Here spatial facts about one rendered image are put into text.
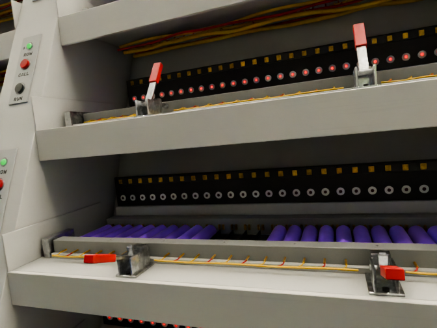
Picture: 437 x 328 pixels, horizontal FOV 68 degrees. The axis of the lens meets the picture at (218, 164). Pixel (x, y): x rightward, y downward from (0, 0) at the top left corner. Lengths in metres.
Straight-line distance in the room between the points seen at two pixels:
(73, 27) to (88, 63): 0.08
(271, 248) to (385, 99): 0.19
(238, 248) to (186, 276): 0.07
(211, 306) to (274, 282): 0.07
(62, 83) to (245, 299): 0.44
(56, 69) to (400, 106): 0.49
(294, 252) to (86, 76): 0.47
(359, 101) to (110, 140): 0.31
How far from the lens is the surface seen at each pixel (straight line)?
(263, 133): 0.37
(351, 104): 0.36
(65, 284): 0.46
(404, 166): 0.49
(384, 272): 0.27
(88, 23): 0.59
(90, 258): 0.35
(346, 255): 0.37
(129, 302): 0.40
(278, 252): 0.37
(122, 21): 0.55
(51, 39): 0.62
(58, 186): 0.57
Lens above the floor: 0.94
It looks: 15 degrees up
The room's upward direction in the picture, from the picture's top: 2 degrees clockwise
